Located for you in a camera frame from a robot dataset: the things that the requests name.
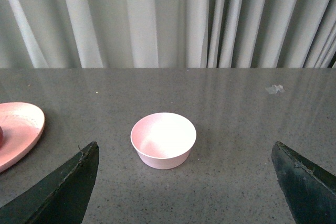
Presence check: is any red apple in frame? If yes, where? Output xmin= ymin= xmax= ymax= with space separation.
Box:
xmin=0 ymin=127 xmax=4 ymax=147

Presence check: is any white curtain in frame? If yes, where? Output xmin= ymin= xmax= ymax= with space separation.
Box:
xmin=1 ymin=0 xmax=335 ymax=68

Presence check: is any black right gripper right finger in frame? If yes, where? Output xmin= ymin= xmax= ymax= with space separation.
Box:
xmin=271 ymin=142 xmax=335 ymax=223

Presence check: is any clear tape scrap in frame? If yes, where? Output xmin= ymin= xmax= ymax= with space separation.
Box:
xmin=265 ymin=84 xmax=285 ymax=94

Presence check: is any pink plate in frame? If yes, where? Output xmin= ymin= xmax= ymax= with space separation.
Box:
xmin=1 ymin=102 xmax=45 ymax=172

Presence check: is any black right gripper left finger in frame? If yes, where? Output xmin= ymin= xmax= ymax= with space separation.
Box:
xmin=1 ymin=142 xmax=99 ymax=223

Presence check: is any pink bowl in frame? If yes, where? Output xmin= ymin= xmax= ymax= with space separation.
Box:
xmin=130 ymin=112 xmax=197 ymax=169

